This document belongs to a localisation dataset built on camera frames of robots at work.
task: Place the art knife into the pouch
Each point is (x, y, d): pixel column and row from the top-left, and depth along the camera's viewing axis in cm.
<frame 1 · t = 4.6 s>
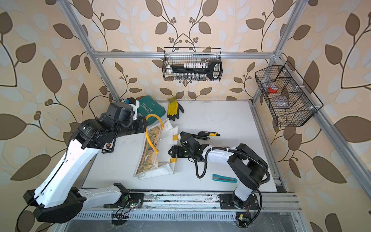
left hand: (146, 121, 64), fingers closed
right hand: (173, 152, 87), fingers open
green plastic tool case: (154, 106, 114), point 5 cm above the table
yellow grey work glove: (173, 108, 117), on the table
white pouch with yellow handles: (154, 159, 81), point 10 cm above the table

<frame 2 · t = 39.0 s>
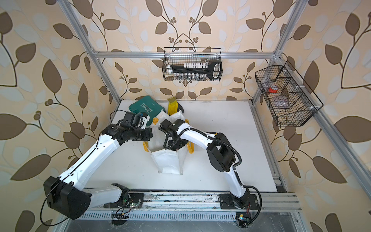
left hand: (149, 132, 79), fingers closed
right hand: (178, 146, 88), fingers open
white pouch with yellow handles: (166, 161, 78), point 12 cm above the table
the other named things where they were.

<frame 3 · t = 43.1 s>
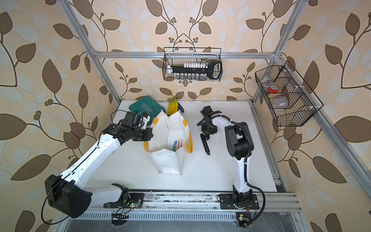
left hand: (149, 133, 79), fingers closed
right hand: (206, 132, 102), fingers open
pink utility knife: (179, 144, 95), point 2 cm above the table
the other named things where they were.

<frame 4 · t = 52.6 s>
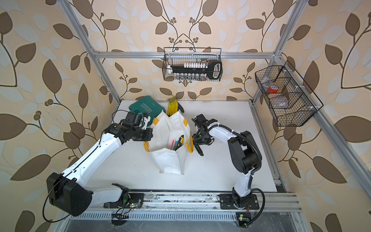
left hand: (149, 133, 80), fingers closed
right hand: (197, 143, 93), fingers open
pink utility knife: (172, 144, 96), on the table
the other named things where they were.

